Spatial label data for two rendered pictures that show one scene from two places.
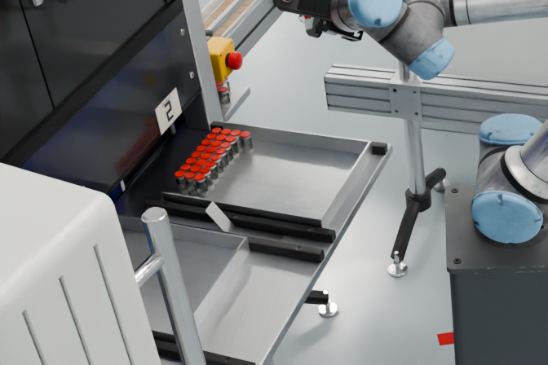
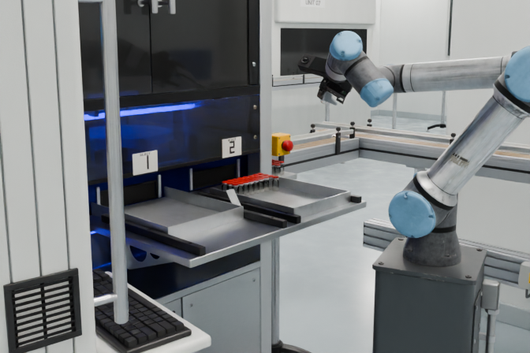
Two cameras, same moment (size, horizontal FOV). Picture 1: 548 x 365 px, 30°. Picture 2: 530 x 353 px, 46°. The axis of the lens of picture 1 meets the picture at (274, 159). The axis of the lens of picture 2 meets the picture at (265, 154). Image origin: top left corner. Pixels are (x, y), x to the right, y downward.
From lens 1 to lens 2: 78 cm
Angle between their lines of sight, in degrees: 26
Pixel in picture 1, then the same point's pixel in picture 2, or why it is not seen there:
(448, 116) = not seen: hidden behind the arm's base
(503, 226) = (407, 220)
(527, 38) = (514, 245)
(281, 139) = (298, 188)
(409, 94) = not seen: hidden behind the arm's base
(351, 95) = (379, 238)
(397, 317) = not seen: outside the picture
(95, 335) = not seen: outside the picture
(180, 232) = (207, 202)
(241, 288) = (225, 228)
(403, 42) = (358, 73)
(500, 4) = (431, 73)
